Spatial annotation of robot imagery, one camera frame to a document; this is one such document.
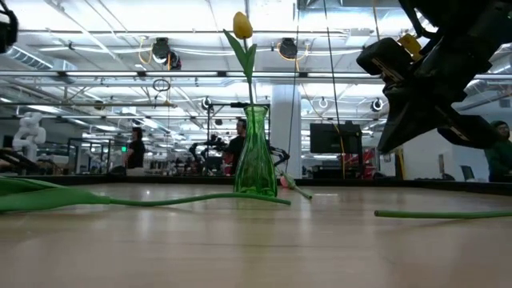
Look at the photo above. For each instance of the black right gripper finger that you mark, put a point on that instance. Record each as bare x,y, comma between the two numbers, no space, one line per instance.
384,56
468,132

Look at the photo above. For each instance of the yellow artificial tulip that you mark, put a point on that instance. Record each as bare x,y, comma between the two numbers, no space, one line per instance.
242,26
411,43

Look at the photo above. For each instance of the pink artificial tulip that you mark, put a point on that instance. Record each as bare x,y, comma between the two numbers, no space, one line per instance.
284,182

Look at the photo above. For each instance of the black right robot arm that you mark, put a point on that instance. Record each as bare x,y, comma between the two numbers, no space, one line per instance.
500,24

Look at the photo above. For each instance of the green glass vase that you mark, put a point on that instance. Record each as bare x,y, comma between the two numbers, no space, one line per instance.
256,168

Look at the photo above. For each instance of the person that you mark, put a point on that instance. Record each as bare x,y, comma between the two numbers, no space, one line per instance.
500,158
237,148
136,154

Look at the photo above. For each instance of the green artificial flower stem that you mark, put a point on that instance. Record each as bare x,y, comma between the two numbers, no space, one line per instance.
48,198
440,214

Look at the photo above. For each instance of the black monitor on stand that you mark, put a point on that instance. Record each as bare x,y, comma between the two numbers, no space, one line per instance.
332,138

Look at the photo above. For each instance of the white robot figure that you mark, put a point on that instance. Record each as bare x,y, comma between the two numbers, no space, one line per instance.
30,134

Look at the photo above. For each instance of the red cart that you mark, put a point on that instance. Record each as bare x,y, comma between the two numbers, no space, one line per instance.
358,162

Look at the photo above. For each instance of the white building column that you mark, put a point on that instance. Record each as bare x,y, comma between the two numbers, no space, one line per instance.
280,120

